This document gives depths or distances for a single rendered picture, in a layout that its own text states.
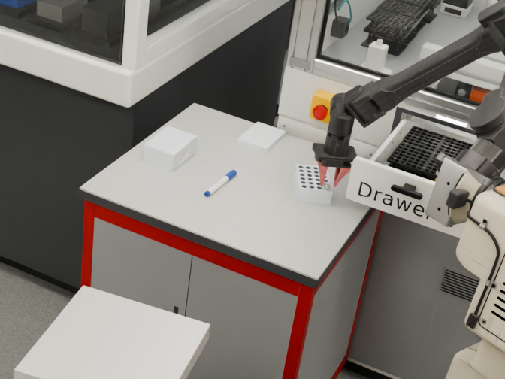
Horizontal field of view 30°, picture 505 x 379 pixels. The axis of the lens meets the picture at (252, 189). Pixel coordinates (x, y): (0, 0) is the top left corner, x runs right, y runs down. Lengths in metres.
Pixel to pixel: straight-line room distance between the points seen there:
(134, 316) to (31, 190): 1.17
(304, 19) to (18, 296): 1.33
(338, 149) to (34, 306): 1.29
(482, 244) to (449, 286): 1.16
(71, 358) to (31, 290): 1.40
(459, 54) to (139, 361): 0.93
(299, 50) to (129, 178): 0.59
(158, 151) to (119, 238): 0.24
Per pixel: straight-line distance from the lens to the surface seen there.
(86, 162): 2.81
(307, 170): 2.39
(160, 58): 2.64
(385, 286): 2.76
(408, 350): 2.86
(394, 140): 2.44
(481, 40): 2.06
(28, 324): 3.06
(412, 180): 2.18
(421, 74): 2.12
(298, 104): 2.60
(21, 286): 3.21
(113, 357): 1.80
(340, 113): 2.21
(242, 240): 2.15
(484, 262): 1.55
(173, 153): 2.35
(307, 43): 2.53
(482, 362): 1.68
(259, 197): 2.31
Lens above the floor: 1.97
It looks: 31 degrees down
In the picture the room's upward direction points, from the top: 9 degrees clockwise
